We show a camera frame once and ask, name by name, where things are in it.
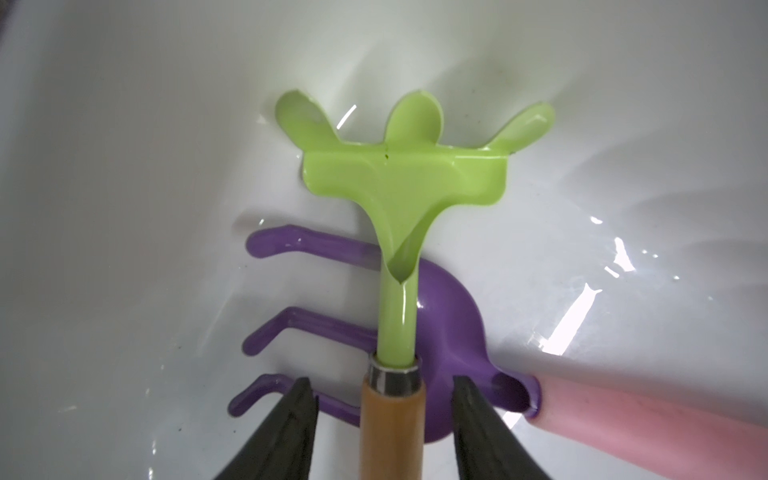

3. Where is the white plastic storage box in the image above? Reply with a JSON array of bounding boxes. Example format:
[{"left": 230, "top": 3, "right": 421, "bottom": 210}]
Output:
[{"left": 1, "top": 1, "right": 767, "bottom": 479}]

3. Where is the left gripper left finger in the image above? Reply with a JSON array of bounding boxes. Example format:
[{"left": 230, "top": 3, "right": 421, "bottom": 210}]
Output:
[{"left": 217, "top": 377, "right": 318, "bottom": 480}]

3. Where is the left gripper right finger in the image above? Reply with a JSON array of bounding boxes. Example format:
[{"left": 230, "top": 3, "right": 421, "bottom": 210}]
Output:
[{"left": 451, "top": 376, "right": 549, "bottom": 480}]

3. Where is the purple rake pink handle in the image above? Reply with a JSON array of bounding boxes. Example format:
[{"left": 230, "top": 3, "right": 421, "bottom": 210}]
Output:
[{"left": 243, "top": 225, "right": 767, "bottom": 479}]

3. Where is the green fork wooden handle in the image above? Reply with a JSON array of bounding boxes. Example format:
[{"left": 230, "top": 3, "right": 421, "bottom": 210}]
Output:
[{"left": 275, "top": 90, "right": 555, "bottom": 479}]

